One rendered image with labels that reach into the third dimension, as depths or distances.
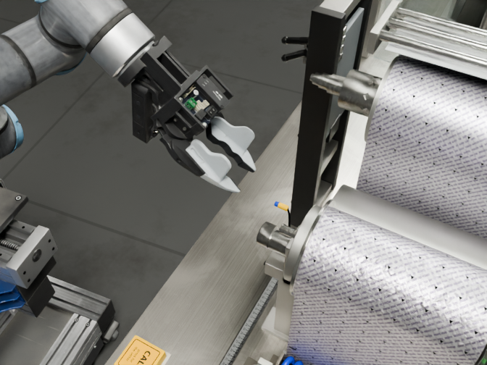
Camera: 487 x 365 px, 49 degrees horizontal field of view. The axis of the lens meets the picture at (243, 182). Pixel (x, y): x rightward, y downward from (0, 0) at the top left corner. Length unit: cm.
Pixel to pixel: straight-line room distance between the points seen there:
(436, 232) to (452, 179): 8
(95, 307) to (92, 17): 139
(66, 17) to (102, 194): 190
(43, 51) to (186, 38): 271
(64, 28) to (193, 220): 175
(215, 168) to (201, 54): 261
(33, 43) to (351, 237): 47
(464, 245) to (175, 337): 56
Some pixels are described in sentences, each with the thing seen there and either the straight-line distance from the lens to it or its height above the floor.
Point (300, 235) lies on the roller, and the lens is 71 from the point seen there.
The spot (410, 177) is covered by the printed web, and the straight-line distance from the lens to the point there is 85.
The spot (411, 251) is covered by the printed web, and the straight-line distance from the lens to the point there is 71.
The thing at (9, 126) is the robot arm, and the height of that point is 102.
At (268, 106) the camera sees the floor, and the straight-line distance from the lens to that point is 290.
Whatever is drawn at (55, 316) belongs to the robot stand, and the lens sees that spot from 198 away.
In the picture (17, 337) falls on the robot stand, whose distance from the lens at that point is 199.
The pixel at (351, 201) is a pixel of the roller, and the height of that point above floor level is 123.
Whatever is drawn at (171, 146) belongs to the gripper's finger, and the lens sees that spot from 69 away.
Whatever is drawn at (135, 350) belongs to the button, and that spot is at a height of 92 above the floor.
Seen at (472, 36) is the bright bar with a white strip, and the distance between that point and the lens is 85.
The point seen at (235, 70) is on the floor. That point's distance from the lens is 314.
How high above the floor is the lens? 188
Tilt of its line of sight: 48 degrees down
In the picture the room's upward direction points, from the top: straight up
